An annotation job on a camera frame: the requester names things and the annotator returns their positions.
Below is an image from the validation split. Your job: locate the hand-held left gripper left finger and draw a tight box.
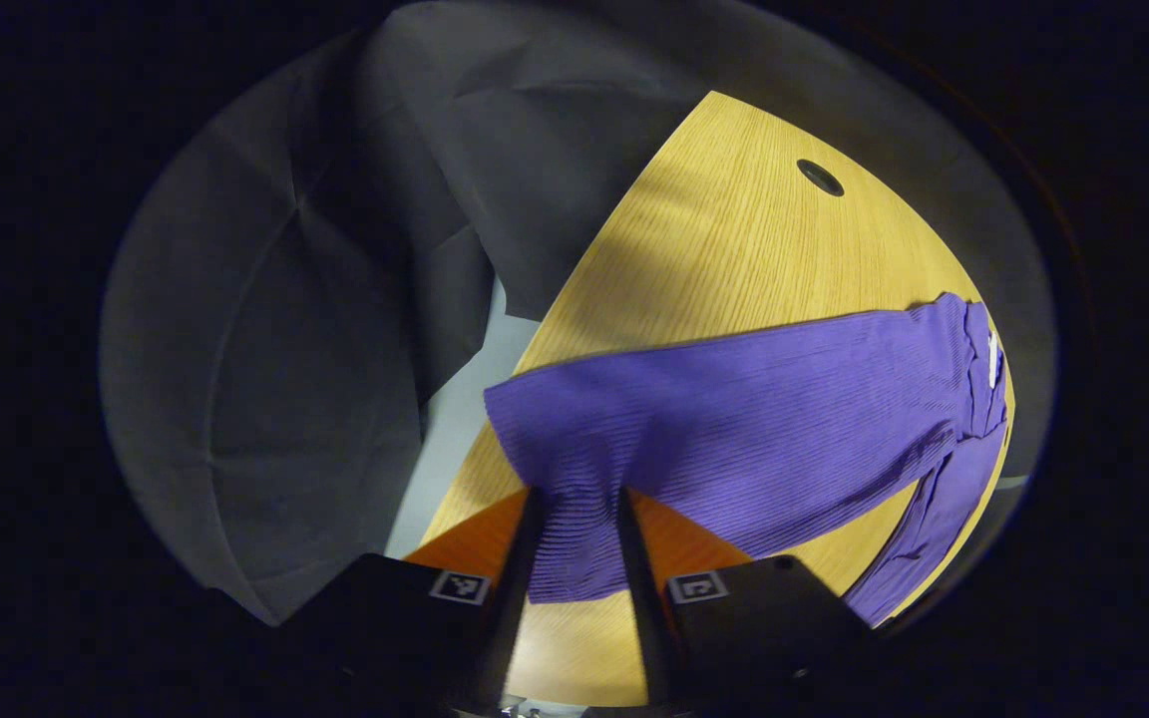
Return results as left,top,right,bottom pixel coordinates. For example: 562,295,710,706
270,486,548,714

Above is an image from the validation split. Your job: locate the black backdrop cloth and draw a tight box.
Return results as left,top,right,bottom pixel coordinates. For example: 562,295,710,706
99,0,1059,627

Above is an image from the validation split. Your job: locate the purple ribbed shirt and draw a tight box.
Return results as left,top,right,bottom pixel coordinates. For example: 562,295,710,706
483,291,1016,629

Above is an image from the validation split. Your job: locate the black cable grommet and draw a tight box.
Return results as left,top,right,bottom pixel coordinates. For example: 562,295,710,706
796,158,847,198

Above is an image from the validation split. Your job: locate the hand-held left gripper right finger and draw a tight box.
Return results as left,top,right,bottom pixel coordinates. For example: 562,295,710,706
616,487,883,711

